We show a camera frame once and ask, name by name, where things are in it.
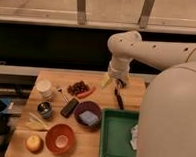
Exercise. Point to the white paper cup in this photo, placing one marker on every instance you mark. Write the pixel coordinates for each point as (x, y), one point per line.
(44, 87)

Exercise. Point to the yellow apple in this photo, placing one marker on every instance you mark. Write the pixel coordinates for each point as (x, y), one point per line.
(34, 143)

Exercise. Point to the small metal cup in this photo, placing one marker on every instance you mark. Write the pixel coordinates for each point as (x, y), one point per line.
(45, 110)

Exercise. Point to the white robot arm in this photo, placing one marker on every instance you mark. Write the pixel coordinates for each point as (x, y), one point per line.
(167, 117)

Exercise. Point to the black rectangular remote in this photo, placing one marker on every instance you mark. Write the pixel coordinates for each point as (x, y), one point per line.
(69, 108)

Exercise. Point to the small spoon with red tip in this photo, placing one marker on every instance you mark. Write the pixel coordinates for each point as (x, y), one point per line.
(63, 96)

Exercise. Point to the white crumpled cloth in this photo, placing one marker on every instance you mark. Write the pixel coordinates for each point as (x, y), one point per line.
(133, 140)

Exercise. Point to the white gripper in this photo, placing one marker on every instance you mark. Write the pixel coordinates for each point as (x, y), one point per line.
(119, 73)

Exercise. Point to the blue sponge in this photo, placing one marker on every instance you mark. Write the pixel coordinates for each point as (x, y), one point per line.
(88, 118)

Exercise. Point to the orange red bowl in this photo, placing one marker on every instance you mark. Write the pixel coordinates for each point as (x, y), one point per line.
(60, 139)

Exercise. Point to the green plastic tray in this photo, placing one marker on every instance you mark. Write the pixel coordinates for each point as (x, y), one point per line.
(115, 135)

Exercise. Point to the dark purple bowl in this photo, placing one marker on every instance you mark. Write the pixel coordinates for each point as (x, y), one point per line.
(92, 107)

